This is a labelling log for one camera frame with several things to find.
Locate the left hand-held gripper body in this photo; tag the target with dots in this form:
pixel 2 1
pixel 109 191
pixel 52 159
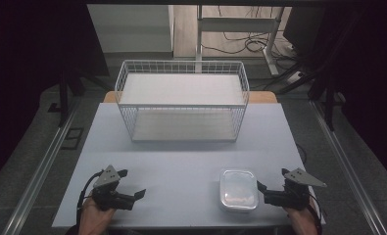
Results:
pixel 107 178

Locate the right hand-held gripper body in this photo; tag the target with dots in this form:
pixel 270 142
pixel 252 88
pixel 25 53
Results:
pixel 292 196

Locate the clear plastic lidded container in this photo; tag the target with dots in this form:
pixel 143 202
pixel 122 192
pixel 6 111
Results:
pixel 238 191

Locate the person's right hand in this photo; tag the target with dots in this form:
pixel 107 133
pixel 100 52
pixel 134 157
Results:
pixel 302 217

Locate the person's left hand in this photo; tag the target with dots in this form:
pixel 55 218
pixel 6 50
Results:
pixel 94 215

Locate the tan wooden board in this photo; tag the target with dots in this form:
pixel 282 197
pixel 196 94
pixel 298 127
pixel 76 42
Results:
pixel 263 97

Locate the black stand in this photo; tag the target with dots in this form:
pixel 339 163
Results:
pixel 328 107
pixel 63 98

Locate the small black floor plate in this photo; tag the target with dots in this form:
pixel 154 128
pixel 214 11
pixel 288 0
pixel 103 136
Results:
pixel 54 107

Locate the white power strip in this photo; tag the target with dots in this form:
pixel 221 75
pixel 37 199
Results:
pixel 294 77

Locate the dark curtain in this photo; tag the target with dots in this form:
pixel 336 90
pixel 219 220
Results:
pixel 24 65
pixel 370 81

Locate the white cabinet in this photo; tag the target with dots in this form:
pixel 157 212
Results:
pixel 132 29

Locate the black floor socket frame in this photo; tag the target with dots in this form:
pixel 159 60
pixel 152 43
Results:
pixel 72 138

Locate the metal floor rail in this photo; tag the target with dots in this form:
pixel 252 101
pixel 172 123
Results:
pixel 40 173
pixel 344 163

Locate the white metal desk frame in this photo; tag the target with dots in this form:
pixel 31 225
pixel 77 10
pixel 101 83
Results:
pixel 236 24

